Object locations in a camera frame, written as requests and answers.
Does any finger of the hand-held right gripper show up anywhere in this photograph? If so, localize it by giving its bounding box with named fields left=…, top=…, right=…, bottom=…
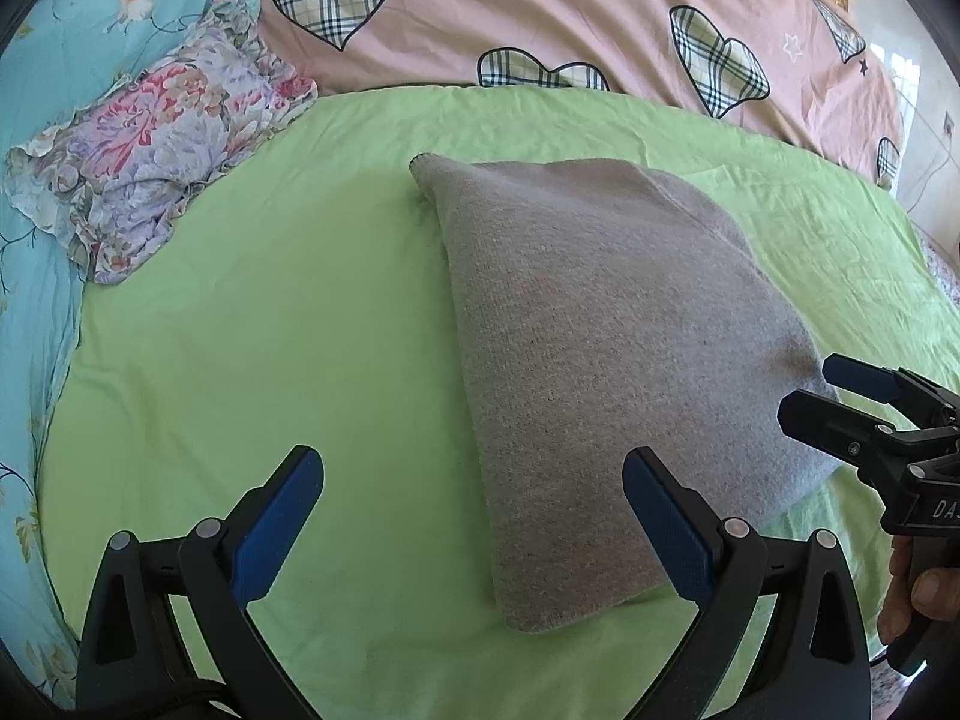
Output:
left=778, top=388, right=960, bottom=492
left=823, top=354, right=960, bottom=422

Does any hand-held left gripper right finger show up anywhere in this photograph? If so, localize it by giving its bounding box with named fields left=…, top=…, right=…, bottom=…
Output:
left=622, top=446, right=871, bottom=720

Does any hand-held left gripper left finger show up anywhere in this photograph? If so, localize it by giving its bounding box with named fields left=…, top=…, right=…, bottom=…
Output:
left=75, top=445, right=325, bottom=720

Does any grey-beige knit sweater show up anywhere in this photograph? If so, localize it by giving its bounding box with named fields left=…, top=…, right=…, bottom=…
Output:
left=410, top=152, right=845, bottom=635

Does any person's right hand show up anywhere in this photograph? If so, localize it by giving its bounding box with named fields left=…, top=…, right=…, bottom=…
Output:
left=877, top=540, right=960, bottom=650

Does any light green bed sheet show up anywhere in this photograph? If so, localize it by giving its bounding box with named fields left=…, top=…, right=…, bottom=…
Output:
left=37, top=82, right=960, bottom=720

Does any light blue floral sheet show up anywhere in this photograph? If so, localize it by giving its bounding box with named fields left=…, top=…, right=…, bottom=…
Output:
left=0, top=0, right=282, bottom=706

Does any purple floral ruffled cloth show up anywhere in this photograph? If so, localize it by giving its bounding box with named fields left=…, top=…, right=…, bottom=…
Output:
left=4, top=0, right=320, bottom=286

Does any pink quilt with plaid hearts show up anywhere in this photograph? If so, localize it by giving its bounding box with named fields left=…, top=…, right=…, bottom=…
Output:
left=255, top=0, right=905, bottom=192

